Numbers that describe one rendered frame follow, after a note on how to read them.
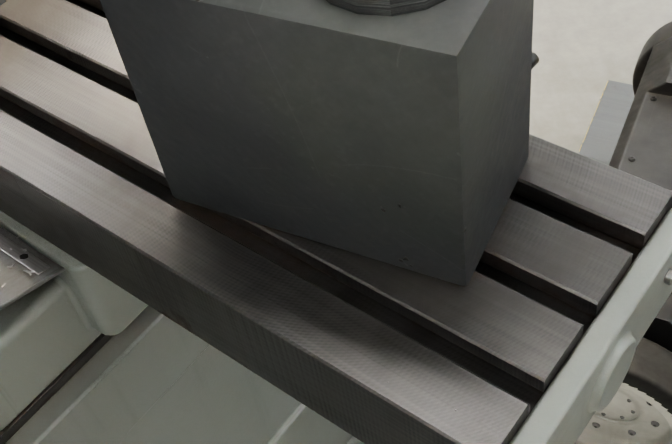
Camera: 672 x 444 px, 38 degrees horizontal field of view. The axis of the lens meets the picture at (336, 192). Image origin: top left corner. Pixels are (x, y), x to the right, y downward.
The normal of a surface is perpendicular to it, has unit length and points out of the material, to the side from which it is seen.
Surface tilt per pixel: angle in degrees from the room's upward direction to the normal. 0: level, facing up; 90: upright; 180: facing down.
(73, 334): 90
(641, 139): 0
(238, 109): 90
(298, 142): 90
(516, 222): 0
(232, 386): 90
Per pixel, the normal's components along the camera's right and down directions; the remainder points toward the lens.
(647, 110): -0.12, -0.67
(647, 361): 0.15, -0.54
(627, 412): -0.42, 0.70
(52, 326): 0.79, 0.39
